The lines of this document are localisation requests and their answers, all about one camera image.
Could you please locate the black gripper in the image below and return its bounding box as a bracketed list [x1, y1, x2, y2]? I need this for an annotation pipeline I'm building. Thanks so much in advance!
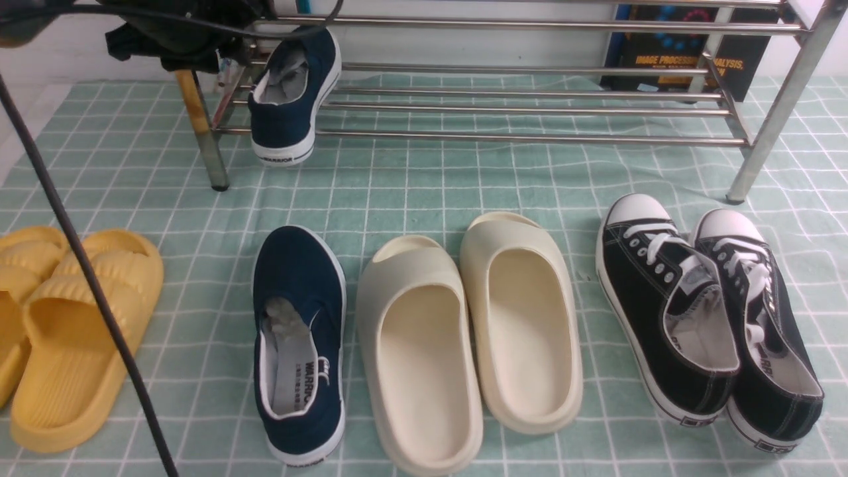
[102, 1, 274, 74]

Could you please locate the navy canvas shoe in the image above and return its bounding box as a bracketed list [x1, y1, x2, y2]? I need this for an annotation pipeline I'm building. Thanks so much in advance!
[252, 225, 347, 467]
[248, 29, 342, 167]

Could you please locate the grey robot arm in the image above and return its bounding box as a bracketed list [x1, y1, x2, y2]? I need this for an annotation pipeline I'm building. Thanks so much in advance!
[2, 1, 275, 74]

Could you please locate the silver metal shoe rack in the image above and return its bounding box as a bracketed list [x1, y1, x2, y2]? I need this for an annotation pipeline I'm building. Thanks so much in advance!
[174, 0, 848, 202]

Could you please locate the teal vertical pole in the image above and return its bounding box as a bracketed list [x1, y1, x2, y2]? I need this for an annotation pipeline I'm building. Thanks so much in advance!
[295, 0, 312, 15]

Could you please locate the yellow slide slipper left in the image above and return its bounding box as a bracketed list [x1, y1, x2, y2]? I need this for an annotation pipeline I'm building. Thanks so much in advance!
[1, 226, 69, 407]

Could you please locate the yellow slide slipper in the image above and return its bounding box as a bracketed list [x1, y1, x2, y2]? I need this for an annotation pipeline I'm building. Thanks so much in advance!
[10, 229, 164, 453]
[1, 226, 69, 407]

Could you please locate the yellow slide slipper right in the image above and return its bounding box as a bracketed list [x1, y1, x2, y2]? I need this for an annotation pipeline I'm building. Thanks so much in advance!
[10, 229, 164, 453]

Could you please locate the cream foam slipper left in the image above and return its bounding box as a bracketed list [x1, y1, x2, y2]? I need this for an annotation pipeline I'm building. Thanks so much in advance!
[354, 235, 484, 476]

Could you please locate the cream foam slipper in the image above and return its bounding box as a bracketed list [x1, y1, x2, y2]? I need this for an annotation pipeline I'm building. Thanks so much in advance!
[354, 235, 484, 476]
[458, 211, 584, 435]

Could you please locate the cream foam slipper right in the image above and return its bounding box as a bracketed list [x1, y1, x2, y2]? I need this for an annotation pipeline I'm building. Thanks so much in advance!
[458, 211, 584, 435]

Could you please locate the green checkered tablecloth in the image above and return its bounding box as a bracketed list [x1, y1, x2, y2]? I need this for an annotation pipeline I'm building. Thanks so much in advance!
[13, 78, 847, 476]

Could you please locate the dark image processing book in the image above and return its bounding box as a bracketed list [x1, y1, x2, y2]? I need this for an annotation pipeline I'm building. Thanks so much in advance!
[600, 4, 770, 101]

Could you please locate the black canvas sneaker left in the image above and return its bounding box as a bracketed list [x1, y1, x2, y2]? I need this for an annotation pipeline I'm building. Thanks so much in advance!
[596, 193, 741, 427]

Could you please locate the black canvas sneaker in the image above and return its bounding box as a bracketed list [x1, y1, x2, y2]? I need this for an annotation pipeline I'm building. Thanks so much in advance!
[596, 193, 741, 427]
[690, 209, 825, 454]

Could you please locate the black canvas sneaker right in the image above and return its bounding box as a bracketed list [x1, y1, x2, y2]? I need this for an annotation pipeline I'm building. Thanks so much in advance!
[690, 209, 825, 454]

